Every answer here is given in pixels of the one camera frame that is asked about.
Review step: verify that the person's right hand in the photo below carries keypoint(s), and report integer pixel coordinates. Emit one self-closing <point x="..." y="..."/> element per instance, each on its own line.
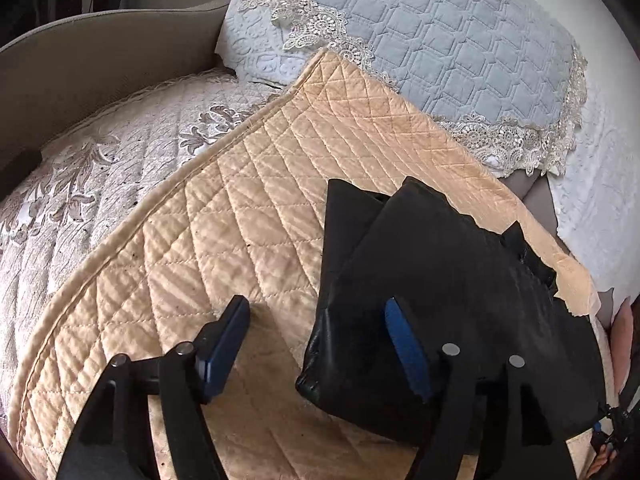
<point x="602" y="461"/>

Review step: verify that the white embossed sofa cover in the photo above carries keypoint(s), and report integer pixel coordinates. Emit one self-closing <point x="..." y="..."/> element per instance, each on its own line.
<point x="600" y="195"/>

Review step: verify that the beige quilted mat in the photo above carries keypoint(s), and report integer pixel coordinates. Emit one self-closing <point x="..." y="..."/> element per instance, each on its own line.
<point x="200" y="240"/>

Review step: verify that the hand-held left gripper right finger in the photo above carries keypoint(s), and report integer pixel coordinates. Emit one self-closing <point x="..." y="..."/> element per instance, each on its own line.
<point x="407" y="355"/>

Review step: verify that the grey-beige sofa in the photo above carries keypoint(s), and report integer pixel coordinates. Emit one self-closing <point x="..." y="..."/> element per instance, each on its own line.
<point x="100" y="50"/>

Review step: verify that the blue quilted lace-trimmed cover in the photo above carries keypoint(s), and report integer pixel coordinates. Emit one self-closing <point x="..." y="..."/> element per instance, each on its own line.
<point x="440" y="35"/>

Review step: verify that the black leather jacket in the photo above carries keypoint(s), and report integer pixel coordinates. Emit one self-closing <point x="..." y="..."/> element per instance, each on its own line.
<point x="450" y="270"/>

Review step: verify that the cream floral embroidered seat cover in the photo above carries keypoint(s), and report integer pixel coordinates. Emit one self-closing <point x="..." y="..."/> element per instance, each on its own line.
<point x="100" y="160"/>

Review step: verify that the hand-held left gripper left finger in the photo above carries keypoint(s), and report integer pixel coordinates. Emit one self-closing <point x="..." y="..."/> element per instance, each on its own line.
<point x="225" y="350"/>

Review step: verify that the pink cushion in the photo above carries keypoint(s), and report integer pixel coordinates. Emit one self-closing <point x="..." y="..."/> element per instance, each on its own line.
<point x="625" y="340"/>

